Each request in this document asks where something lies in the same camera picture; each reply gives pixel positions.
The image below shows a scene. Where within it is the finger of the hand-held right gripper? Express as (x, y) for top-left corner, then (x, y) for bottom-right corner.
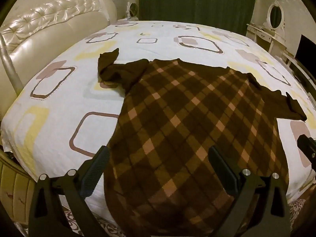
(296, 133), (316, 171)

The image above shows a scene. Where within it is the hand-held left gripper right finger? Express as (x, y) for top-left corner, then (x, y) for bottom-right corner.
(208, 146), (292, 237)

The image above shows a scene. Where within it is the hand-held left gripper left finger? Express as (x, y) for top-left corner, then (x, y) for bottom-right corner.
(28, 145), (110, 237)

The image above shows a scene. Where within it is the brown plaid garment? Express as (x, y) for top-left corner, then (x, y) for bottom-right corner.
(97, 48), (308, 237)

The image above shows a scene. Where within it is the brown scroll patterned cloth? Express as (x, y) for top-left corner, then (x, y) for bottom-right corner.
(63, 197), (307, 237)

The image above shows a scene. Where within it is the black television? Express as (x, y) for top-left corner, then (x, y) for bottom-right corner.
(295, 35), (316, 79)

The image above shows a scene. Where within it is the white dressing table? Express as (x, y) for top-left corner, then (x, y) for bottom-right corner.
(246, 23), (297, 55)

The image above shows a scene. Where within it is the white oval vanity mirror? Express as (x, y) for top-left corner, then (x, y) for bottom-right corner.
(263, 0), (287, 31)

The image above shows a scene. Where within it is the cream tufted leather headboard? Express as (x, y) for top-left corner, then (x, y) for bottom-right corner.
(0, 0), (118, 124)

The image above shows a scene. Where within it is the small round table fan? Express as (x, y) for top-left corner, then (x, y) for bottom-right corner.
(125, 2), (139, 21)

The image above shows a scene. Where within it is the dark green curtain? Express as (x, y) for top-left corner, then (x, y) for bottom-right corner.
(138, 0), (258, 36)

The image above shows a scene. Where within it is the yellow upholstered bed frame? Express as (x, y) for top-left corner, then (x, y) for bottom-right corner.
(0, 150), (37, 228)

